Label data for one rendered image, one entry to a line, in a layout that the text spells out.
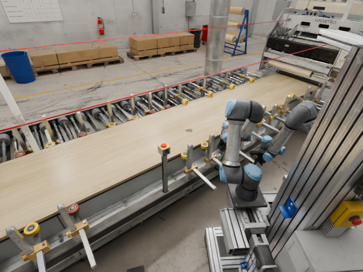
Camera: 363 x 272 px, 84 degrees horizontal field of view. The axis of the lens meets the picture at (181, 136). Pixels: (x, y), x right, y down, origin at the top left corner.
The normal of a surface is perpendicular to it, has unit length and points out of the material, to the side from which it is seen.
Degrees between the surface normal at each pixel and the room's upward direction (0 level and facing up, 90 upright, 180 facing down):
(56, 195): 0
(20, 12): 90
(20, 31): 90
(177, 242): 0
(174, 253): 0
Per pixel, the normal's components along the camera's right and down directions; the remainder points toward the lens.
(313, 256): 0.03, -0.80
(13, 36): 0.55, 0.51
